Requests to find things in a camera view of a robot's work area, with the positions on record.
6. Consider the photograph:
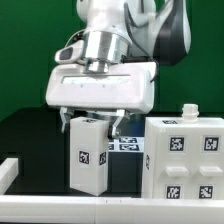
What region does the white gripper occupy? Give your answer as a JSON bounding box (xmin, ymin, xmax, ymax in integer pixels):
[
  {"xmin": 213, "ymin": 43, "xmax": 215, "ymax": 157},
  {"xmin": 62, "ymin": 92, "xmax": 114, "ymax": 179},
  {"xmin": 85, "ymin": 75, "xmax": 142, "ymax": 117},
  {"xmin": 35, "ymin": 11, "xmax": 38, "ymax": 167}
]
[{"xmin": 46, "ymin": 41, "xmax": 156, "ymax": 139}]

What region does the white long cabinet block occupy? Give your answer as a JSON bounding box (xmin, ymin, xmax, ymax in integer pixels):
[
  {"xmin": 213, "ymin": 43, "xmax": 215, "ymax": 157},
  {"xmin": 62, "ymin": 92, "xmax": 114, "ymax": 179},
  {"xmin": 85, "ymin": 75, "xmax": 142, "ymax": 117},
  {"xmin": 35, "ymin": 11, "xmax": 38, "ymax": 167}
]
[{"xmin": 70, "ymin": 117, "xmax": 109, "ymax": 196}]

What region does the white cabinet door panel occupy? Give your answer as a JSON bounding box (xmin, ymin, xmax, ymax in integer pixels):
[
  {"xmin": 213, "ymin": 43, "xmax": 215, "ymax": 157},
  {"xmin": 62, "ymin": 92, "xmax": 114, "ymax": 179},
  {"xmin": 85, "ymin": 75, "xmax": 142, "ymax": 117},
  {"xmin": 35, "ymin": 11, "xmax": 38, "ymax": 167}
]
[{"xmin": 161, "ymin": 130, "xmax": 191, "ymax": 199}]

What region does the white cabinet body box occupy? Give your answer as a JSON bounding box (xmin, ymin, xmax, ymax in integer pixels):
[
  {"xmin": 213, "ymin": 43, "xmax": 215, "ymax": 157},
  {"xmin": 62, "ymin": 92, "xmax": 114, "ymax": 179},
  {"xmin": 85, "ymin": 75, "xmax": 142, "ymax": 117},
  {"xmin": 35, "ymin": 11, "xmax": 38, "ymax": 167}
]
[{"xmin": 141, "ymin": 104, "xmax": 224, "ymax": 200}]

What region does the white cabinet door with knob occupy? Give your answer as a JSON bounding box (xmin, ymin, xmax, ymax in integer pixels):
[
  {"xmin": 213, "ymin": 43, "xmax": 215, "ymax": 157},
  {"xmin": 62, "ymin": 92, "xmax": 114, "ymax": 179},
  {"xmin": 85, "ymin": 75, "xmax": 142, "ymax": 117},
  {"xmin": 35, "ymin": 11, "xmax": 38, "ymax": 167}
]
[{"xmin": 195, "ymin": 128, "xmax": 224, "ymax": 200}]

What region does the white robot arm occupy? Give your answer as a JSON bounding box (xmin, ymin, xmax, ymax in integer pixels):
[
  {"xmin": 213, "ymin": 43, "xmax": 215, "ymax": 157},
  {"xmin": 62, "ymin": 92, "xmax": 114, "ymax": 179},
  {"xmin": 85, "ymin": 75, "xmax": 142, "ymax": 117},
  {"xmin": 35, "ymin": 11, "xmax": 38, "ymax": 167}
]
[{"xmin": 46, "ymin": 0, "xmax": 191, "ymax": 138}]

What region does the white base tag sheet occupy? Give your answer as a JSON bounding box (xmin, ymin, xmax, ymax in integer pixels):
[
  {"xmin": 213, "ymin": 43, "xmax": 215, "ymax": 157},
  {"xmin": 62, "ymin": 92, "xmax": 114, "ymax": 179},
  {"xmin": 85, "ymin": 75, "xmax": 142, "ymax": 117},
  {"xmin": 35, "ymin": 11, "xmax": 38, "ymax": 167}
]
[{"xmin": 108, "ymin": 136, "xmax": 144, "ymax": 153}]

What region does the white left fence rail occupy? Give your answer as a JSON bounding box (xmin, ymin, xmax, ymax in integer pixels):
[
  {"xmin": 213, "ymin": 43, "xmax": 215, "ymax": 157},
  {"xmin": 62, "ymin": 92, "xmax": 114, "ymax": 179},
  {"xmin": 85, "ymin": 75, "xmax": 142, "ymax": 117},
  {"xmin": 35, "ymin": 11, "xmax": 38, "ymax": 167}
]
[{"xmin": 0, "ymin": 158, "xmax": 19, "ymax": 195}]

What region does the white fence rail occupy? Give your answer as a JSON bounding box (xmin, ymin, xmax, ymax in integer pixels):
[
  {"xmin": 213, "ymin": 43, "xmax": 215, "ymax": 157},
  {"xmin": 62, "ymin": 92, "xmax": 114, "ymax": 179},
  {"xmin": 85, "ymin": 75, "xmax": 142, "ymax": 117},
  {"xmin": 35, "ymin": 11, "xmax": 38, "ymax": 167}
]
[
  {"xmin": 0, "ymin": 158, "xmax": 19, "ymax": 195},
  {"xmin": 0, "ymin": 195, "xmax": 224, "ymax": 224}
]

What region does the white front fence rail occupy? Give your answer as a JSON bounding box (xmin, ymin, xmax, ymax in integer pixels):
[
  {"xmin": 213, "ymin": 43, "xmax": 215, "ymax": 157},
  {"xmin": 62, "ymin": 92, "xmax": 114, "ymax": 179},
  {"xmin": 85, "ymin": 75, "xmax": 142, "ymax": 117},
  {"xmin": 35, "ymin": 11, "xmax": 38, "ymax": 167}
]
[{"xmin": 0, "ymin": 195, "xmax": 224, "ymax": 224}]

